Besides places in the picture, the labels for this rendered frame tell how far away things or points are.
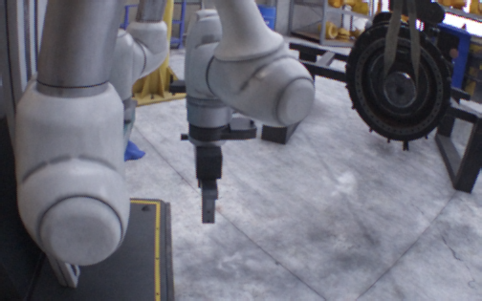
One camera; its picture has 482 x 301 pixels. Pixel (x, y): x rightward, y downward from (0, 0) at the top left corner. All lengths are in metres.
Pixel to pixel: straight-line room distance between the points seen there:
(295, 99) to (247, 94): 0.06
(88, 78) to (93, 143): 0.07
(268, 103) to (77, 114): 0.24
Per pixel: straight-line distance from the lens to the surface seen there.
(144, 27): 1.13
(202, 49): 0.58
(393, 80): 1.30
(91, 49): 0.35
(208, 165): 0.65
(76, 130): 0.34
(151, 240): 1.17
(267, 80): 0.44
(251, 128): 0.67
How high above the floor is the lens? 1.11
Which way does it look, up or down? 27 degrees down
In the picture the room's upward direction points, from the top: 5 degrees clockwise
